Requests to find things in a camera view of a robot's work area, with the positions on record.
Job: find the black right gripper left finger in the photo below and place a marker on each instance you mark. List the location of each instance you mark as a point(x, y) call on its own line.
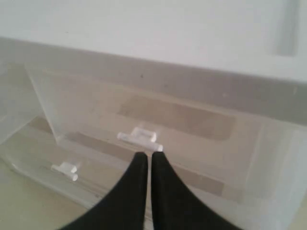
point(123, 208)

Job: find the white plastic drawer cabinet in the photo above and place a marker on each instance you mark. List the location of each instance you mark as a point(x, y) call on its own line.
point(245, 57)

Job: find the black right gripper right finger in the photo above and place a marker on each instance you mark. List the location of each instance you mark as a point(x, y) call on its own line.
point(174, 206)

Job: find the clear wide middle drawer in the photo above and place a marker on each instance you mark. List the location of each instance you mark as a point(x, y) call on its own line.
point(82, 162)

